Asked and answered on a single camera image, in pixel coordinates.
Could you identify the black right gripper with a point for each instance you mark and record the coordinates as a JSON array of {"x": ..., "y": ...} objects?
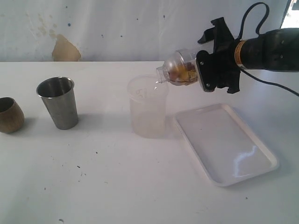
[{"x": 226, "y": 71}]

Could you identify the clear shaker dome lid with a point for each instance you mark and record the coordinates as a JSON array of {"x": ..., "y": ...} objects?
[{"x": 181, "y": 56}]

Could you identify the gold foil coin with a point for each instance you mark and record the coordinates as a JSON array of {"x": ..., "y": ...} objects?
[{"x": 182, "y": 73}]

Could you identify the steel metal cup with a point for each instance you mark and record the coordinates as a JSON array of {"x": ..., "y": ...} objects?
[{"x": 57, "y": 94}]

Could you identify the round wooden cup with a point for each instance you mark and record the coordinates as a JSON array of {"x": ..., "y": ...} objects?
[{"x": 11, "y": 115}]

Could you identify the clear measuring shaker cup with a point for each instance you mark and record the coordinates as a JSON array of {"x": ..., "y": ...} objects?
[{"x": 205, "y": 47}]

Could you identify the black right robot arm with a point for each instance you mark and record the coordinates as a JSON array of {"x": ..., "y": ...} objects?
[{"x": 276, "y": 50}]

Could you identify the frosted plastic cup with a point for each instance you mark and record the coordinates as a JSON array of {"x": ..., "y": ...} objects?
[{"x": 147, "y": 99}]

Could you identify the white plastic tray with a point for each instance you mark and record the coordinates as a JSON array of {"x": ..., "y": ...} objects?
[{"x": 225, "y": 146}]

